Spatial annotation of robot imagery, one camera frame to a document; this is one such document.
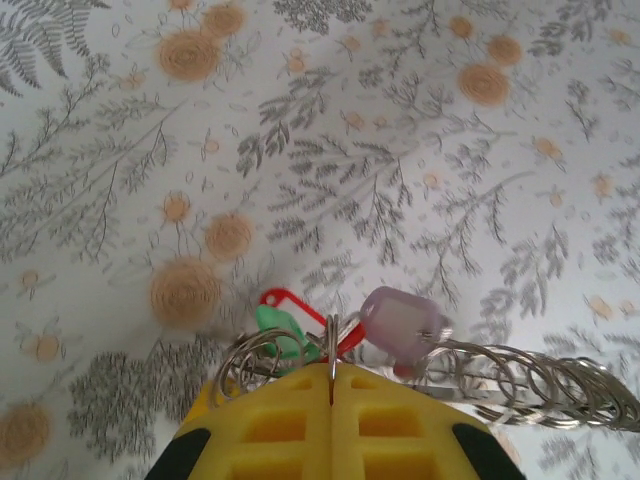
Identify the floral tablecloth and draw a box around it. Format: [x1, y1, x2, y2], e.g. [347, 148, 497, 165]
[0, 0, 640, 480]

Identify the green key tag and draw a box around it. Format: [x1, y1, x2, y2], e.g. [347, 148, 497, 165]
[253, 304, 322, 370]

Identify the red key tag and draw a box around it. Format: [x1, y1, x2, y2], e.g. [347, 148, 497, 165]
[258, 286, 367, 362]

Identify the patterned fabric ring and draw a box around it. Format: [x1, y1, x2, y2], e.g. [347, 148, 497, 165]
[384, 337, 640, 435]

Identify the silver split ring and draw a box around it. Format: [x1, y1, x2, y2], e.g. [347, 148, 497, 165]
[214, 331, 302, 407]
[323, 313, 343, 397]

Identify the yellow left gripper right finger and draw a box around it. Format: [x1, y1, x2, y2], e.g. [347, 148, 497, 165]
[332, 363, 527, 480]

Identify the purple key tag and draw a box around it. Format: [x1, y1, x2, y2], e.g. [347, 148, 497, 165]
[358, 285, 445, 365]

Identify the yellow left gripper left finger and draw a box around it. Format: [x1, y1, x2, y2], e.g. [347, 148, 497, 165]
[154, 363, 335, 480]

